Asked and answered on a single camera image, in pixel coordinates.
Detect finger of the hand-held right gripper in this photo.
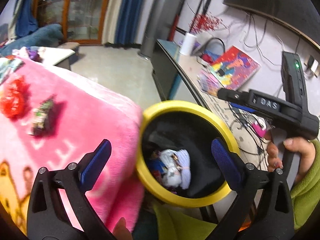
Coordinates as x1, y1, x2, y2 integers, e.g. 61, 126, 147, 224
217, 88, 252, 105
229, 102, 272, 118

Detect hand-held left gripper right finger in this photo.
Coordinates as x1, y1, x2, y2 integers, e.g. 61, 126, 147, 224
205, 137, 296, 240

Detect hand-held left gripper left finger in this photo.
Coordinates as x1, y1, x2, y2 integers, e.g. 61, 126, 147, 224
26, 139, 118, 240

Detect yellow-rimmed black trash bin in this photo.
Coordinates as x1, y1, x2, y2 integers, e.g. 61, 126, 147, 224
136, 100, 241, 208

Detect blue foil wrapper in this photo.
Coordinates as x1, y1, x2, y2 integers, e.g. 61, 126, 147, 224
146, 157, 168, 178

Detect person's right forearm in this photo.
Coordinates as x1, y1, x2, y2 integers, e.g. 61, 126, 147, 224
290, 140, 320, 230

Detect person's right hand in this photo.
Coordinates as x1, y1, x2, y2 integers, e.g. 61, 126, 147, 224
265, 132, 316, 183

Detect person's left hand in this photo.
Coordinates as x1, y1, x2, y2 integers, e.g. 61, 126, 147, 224
111, 217, 134, 240

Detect pink and white object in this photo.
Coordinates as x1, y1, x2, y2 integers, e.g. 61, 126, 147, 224
252, 120, 269, 138

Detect colour swatch booklet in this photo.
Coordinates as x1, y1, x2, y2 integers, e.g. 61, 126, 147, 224
197, 69, 222, 97

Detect colourful canvas painting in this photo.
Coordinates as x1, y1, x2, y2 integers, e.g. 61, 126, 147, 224
209, 45, 261, 90

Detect crumpled wrappers in bin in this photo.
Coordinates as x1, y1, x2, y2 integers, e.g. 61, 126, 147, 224
175, 149, 192, 190

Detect red small object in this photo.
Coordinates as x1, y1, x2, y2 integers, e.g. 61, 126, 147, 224
202, 51, 215, 63

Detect white plastic bag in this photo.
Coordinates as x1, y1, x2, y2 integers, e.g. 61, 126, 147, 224
160, 149, 183, 187

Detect pink printed blanket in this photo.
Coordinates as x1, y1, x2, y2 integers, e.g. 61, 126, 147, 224
0, 56, 147, 235

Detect green patterned candy wrapper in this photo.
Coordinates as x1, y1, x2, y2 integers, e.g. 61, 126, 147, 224
31, 97, 55, 137

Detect long TV cabinet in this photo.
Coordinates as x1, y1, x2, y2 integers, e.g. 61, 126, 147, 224
151, 39, 275, 220

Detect person's green garment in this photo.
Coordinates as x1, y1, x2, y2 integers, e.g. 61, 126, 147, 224
152, 204, 218, 240

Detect red berry branches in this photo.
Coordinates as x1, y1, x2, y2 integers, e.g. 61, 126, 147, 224
189, 12, 229, 34

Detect red foil wrapper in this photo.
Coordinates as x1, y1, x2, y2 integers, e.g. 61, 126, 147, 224
0, 79, 27, 119

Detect grey standing air conditioner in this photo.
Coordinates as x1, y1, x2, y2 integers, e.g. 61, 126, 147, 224
137, 0, 193, 60

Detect white-topped coffee table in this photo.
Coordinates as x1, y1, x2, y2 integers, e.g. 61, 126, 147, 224
37, 46, 77, 70

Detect blue curtain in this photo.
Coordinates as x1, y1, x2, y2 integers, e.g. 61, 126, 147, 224
15, 0, 39, 39
114, 0, 150, 47

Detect blue plush blanket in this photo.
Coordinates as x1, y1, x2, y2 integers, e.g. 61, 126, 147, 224
0, 24, 63, 55

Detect cream curtain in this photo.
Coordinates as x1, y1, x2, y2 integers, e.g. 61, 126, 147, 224
101, 0, 128, 44

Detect wooden-framed glass door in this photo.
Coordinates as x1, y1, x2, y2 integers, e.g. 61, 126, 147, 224
32, 0, 115, 43

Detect black cable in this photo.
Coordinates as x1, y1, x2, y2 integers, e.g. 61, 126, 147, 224
229, 102, 275, 173

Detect white wall socket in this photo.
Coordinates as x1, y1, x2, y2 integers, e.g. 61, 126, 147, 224
304, 54, 320, 78

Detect black hoop handle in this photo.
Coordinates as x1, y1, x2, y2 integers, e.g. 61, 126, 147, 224
200, 37, 227, 60

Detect black wall cables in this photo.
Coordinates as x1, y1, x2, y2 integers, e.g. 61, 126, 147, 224
226, 11, 303, 67

